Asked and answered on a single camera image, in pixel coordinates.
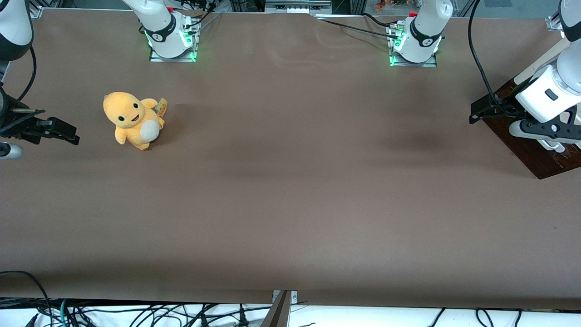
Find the small aluminium corner bracket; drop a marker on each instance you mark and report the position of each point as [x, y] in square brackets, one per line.
[36, 12]
[555, 22]

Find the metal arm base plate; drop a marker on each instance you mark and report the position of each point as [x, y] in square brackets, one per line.
[172, 59]
[413, 64]

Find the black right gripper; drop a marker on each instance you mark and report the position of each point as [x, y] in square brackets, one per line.
[10, 121]

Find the aluminium frame profile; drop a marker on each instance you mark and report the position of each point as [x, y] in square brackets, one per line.
[297, 6]

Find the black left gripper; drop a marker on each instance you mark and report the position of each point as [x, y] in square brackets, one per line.
[507, 108]

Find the brown table cover sheet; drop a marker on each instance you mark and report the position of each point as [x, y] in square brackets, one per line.
[290, 181]

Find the dark brown wooden board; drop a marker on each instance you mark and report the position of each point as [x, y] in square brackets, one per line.
[531, 156]

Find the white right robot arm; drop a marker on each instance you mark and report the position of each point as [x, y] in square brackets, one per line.
[163, 27]

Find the yellow plush toy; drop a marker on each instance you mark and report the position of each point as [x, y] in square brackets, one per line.
[125, 113]

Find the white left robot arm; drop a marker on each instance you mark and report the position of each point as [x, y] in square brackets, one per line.
[424, 32]

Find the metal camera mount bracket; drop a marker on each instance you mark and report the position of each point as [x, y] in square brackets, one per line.
[282, 299]

